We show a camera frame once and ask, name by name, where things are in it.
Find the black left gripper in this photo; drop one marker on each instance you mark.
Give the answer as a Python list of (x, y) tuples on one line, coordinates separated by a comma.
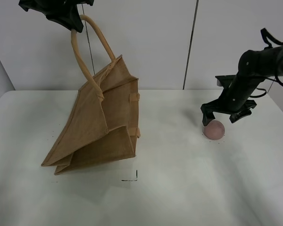
[(58, 11)]

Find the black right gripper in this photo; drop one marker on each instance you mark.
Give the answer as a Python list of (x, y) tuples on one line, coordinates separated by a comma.
[(234, 99)]

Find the pink peach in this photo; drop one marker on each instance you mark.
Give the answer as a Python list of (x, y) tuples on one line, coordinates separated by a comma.
[(215, 130)]

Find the brown linen tote bag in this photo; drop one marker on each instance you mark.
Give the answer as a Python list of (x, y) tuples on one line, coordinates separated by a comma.
[(103, 125)]

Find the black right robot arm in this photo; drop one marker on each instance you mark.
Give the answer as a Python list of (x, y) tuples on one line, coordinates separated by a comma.
[(253, 68)]

